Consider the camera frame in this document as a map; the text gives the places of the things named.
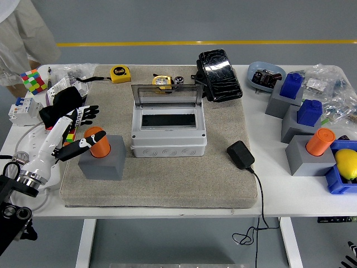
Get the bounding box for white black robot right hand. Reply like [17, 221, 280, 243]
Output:
[340, 241, 357, 268]

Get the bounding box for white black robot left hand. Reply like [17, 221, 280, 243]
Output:
[20, 104, 107, 184]

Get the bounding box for orange cylinder battery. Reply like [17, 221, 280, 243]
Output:
[305, 128, 336, 157]
[84, 126, 112, 159]

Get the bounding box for grey junction box tinted lid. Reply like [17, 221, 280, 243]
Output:
[130, 83, 209, 159]

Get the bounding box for blue block battery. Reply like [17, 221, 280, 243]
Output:
[279, 73, 305, 100]
[296, 99, 324, 126]

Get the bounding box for small colourful puzzle cube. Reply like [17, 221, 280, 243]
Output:
[62, 128, 78, 147]

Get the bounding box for black table control panel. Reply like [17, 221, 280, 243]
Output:
[317, 216, 357, 223]

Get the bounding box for black cloth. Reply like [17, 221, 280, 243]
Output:
[38, 85, 86, 132]

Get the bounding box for grey block round hole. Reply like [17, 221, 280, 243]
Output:
[284, 135, 337, 177]
[78, 135, 127, 181]

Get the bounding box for white purple printed packet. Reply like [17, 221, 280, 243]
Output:
[44, 77, 70, 106]

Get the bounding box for white table leg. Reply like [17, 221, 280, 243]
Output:
[75, 218, 97, 268]
[279, 217, 303, 268]

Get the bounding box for large colourful puzzle cube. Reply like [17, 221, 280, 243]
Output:
[20, 69, 48, 96]

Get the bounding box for blue plastic bin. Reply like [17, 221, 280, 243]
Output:
[325, 139, 357, 195]

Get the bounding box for yellow lemon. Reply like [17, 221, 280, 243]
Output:
[334, 149, 357, 181]

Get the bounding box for person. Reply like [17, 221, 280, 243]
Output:
[0, 0, 61, 99]

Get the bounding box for grey-brown mat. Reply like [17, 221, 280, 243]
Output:
[60, 64, 258, 209]

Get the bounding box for grey block square hole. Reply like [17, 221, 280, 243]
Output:
[281, 105, 324, 145]
[264, 80, 305, 120]

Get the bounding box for black power adapter plug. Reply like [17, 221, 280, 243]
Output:
[226, 140, 255, 170]

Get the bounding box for clear plastic bags of parts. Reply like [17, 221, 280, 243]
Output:
[300, 63, 357, 125]

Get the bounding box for small packet white parts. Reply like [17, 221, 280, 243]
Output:
[303, 77, 326, 93]

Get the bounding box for glossy black pedal device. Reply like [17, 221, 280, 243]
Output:
[191, 49, 243, 103]

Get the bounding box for dark electronic components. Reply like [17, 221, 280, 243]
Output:
[251, 69, 283, 89]

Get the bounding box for blue-grey bowl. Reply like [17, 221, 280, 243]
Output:
[247, 61, 287, 94]

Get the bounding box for white circuit breaker blue switch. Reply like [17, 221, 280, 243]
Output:
[7, 97, 44, 127]

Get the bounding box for yellow tape measure with strap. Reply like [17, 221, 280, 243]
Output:
[75, 65, 132, 84]

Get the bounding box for black adapter cord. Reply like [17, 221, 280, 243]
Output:
[231, 166, 281, 268]

